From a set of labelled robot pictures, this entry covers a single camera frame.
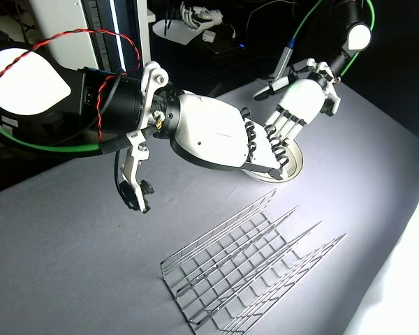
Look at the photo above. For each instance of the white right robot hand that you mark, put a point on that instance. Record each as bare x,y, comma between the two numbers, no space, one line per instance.
209,132

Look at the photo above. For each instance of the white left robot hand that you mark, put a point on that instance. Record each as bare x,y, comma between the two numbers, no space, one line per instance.
303,97

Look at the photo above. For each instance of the white robot column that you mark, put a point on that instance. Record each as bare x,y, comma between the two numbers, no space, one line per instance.
66,35

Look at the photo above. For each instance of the white power adapter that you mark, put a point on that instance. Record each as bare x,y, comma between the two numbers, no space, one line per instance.
209,36

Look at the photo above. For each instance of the silver usb hub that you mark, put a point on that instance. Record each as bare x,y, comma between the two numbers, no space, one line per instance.
283,63

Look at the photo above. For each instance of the white skeletal spare hand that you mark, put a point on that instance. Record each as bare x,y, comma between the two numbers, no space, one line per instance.
209,15

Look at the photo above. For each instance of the black device with blue light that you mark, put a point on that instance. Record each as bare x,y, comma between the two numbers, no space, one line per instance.
227,47

